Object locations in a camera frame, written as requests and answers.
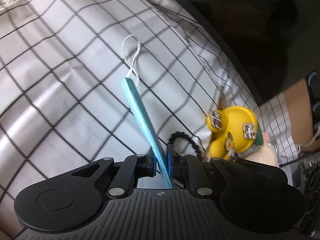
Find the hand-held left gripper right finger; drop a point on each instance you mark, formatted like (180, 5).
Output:
(170, 161)

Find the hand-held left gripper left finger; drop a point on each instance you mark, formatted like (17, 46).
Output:
(151, 166)

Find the blue face mask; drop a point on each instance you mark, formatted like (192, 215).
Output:
(140, 110)

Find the cream round soft item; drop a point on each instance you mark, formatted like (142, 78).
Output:
(263, 156)

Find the yellow plush toy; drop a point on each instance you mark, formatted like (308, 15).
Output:
(235, 125)

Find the brown feather strand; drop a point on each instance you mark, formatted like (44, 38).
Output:
(222, 98)

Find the green item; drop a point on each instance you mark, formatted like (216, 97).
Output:
(260, 136)

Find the white thin-striped pillow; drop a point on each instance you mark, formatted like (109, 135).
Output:
(277, 125)

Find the white black-checked bed sheet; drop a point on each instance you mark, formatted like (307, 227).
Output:
(62, 80)

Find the brown wooden headboard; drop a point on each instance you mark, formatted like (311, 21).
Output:
(298, 110)

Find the black perforated plastic object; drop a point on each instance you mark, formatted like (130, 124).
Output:
(311, 197)

